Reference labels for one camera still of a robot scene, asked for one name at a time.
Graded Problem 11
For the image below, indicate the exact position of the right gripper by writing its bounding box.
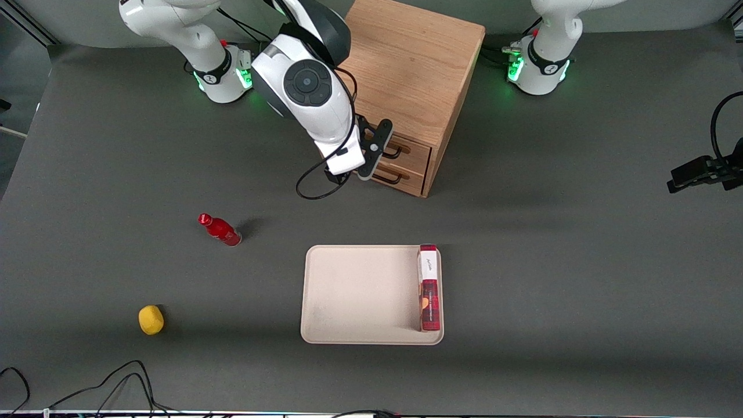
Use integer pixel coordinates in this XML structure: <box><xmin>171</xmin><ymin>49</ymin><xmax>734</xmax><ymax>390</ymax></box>
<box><xmin>316</xmin><ymin>124</ymin><xmax>367</xmax><ymax>186</ymax></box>

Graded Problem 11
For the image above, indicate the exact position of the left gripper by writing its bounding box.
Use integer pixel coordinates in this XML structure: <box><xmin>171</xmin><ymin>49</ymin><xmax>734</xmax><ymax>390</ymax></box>
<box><xmin>667</xmin><ymin>137</ymin><xmax>743</xmax><ymax>194</ymax></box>

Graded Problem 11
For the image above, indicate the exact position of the wooden drawer with handle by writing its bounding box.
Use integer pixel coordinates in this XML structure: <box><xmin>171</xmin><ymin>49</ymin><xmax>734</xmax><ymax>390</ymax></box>
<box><xmin>371</xmin><ymin>163</ymin><xmax>431</xmax><ymax>197</ymax></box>
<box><xmin>371</xmin><ymin>131</ymin><xmax>434</xmax><ymax>175</ymax></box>

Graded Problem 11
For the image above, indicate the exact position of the wooden two-drawer cabinet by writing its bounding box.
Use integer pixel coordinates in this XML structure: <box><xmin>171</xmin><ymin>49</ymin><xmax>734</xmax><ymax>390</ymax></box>
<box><xmin>331</xmin><ymin>0</ymin><xmax>486</xmax><ymax>199</ymax></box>

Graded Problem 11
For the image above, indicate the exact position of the beige plastic tray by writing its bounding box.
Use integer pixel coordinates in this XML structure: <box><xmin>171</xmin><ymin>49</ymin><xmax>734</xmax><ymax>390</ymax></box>
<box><xmin>300</xmin><ymin>244</ymin><xmax>445</xmax><ymax>346</ymax></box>

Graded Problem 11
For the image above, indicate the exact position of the red bottle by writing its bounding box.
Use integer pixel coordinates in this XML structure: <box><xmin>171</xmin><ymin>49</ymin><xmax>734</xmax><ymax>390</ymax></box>
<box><xmin>199</xmin><ymin>213</ymin><xmax>243</xmax><ymax>248</ymax></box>

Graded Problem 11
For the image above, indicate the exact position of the red tartan shortbread box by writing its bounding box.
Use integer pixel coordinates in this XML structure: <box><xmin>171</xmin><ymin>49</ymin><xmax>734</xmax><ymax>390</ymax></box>
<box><xmin>418</xmin><ymin>244</ymin><xmax>441</xmax><ymax>332</ymax></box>

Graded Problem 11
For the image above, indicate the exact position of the yellow lemon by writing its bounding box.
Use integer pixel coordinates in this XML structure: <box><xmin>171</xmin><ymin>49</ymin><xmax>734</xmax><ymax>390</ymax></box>
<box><xmin>138</xmin><ymin>305</ymin><xmax>165</xmax><ymax>336</ymax></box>

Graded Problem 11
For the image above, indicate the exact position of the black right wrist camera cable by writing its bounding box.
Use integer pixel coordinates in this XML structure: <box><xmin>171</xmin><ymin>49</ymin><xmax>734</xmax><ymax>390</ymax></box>
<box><xmin>295</xmin><ymin>65</ymin><xmax>359</xmax><ymax>201</ymax></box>

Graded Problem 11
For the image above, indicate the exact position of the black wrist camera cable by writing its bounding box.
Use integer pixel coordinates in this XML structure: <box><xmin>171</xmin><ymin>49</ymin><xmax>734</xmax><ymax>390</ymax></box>
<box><xmin>710</xmin><ymin>91</ymin><xmax>743</xmax><ymax>163</ymax></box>
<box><xmin>295</xmin><ymin>65</ymin><xmax>359</xmax><ymax>201</ymax></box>

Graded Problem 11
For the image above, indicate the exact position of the black left wrist camera cable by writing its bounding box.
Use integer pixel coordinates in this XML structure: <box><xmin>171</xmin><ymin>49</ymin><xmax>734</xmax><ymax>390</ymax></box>
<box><xmin>710</xmin><ymin>91</ymin><xmax>743</xmax><ymax>163</ymax></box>

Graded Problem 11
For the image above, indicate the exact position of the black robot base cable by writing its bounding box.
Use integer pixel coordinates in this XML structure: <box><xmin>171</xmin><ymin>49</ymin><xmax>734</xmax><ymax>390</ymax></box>
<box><xmin>217</xmin><ymin>7</ymin><xmax>273</xmax><ymax>74</ymax></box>
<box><xmin>481</xmin><ymin>16</ymin><xmax>544</xmax><ymax>66</ymax></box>

